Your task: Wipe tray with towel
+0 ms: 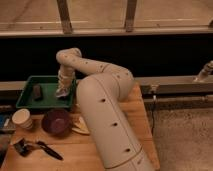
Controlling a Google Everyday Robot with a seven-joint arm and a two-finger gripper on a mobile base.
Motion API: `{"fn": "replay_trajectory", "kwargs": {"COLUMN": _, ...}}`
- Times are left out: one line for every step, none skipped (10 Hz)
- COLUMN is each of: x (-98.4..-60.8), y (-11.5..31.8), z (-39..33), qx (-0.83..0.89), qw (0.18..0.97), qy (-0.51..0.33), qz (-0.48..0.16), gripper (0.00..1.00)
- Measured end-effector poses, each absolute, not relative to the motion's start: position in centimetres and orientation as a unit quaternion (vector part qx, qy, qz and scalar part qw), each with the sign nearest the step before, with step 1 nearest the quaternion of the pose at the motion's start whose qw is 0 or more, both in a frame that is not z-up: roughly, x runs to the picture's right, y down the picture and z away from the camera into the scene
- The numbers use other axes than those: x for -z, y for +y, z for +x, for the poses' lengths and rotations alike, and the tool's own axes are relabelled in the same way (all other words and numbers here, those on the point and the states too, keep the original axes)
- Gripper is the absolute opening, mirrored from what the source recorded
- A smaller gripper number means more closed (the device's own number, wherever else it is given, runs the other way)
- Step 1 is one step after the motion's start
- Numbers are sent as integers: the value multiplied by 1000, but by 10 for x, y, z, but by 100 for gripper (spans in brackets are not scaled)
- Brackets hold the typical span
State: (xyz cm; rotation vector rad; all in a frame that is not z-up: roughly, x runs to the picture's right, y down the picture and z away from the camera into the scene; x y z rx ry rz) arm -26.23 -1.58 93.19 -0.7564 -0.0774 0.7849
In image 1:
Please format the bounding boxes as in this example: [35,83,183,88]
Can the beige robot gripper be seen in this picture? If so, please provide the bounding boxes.
[55,69,74,98]

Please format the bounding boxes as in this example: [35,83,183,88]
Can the dark towel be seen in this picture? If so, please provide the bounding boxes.
[33,84,43,100]

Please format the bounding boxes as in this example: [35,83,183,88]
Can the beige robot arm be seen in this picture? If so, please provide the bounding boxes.
[56,48,155,171]

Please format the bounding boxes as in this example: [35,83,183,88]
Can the green plastic tray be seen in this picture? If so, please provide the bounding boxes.
[16,75,76,109]

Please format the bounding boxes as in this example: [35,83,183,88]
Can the purple bowl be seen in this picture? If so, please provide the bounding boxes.
[41,108,71,136]

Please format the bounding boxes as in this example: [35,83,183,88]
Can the paper cup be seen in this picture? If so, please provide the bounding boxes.
[12,109,33,130]

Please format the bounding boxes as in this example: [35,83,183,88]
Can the blue object at edge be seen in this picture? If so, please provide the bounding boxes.
[0,115,13,131]

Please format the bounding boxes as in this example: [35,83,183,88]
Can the black handled brush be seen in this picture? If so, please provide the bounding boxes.
[13,138,63,160]

